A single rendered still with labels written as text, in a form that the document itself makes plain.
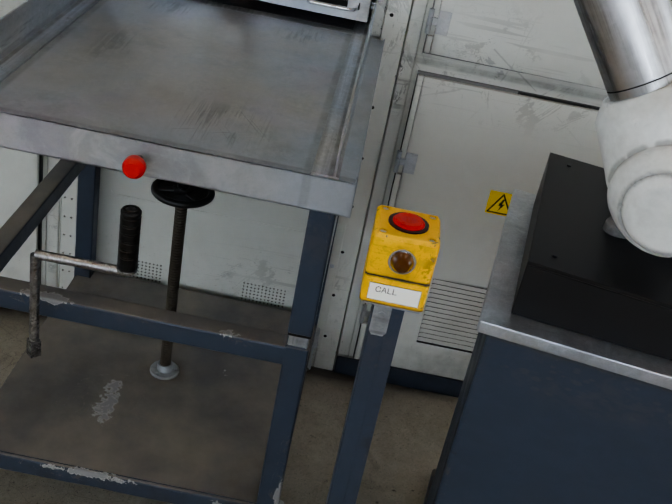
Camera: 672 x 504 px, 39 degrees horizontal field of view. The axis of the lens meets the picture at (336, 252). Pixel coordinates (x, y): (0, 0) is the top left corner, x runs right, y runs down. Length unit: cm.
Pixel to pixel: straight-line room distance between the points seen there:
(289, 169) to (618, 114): 46
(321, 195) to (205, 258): 92
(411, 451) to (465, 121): 75
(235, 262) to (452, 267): 50
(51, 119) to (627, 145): 78
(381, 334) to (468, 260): 96
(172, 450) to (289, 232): 60
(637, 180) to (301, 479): 116
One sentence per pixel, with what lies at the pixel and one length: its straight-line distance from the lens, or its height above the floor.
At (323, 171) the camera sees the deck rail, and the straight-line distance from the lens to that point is 134.
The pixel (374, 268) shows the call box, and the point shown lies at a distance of 113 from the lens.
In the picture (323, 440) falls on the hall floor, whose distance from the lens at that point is 216.
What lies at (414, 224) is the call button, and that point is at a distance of 113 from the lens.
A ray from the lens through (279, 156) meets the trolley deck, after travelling 137.
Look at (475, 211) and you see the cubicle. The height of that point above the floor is 52.
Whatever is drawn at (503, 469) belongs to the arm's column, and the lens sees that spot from 144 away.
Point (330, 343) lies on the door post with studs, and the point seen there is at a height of 8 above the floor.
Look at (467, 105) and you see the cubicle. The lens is 199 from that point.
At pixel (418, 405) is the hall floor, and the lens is 233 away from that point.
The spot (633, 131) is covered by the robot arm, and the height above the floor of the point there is 105.
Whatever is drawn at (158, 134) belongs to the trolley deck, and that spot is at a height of 85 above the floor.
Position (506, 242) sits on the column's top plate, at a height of 75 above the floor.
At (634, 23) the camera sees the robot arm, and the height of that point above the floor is 117.
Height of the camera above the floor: 143
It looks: 30 degrees down
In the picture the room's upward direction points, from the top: 11 degrees clockwise
